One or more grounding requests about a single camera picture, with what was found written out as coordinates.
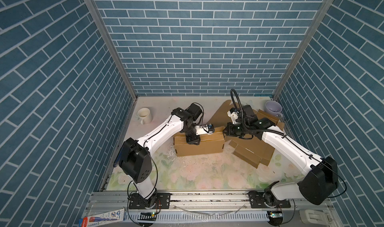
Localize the white plastic device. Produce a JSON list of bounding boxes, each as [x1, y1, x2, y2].
[[299, 210, 332, 226]]

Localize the white ceramic mug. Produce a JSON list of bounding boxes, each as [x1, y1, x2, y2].
[[137, 108, 152, 125]]

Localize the brown cardboard box top sheet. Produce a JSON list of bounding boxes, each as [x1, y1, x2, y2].
[[174, 126, 225, 157]]

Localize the aluminium right corner post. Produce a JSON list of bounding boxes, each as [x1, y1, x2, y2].
[[272, 0, 334, 100]]

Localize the aluminium corner post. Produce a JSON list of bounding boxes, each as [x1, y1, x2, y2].
[[272, 0, 334, 100], [84, 0, 138, 101]]

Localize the aluminium left corner post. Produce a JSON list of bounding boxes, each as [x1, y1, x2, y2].
[[84, 0, 138, 101]]

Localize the white red blue carton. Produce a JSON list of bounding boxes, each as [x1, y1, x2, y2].
[[79, 208, 126, 227]]

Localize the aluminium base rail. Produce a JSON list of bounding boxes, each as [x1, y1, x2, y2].
[[82, 190, 335, 217]]

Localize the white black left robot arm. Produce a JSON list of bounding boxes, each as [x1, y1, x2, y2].
[[115, 102, 214, 200]]

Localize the brown cardboard box sheet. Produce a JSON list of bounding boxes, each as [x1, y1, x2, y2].
[[209, 100, 275, 168], [174, 126, 225, 157]]

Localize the white slotted cable duct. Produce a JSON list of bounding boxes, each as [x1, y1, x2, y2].
[[127, 211, 270, 224]]

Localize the lavender ceramic mug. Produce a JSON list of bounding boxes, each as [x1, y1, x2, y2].
[[264, 100, 283, 118]]

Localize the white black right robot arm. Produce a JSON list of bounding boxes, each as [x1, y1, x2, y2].
[[224, 105, 339, 208]]

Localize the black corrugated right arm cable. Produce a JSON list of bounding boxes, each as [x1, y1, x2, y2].
[[230, 88, 301, 141]]

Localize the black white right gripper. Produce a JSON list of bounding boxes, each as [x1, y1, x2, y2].
[[221, 121, 248, 137]]

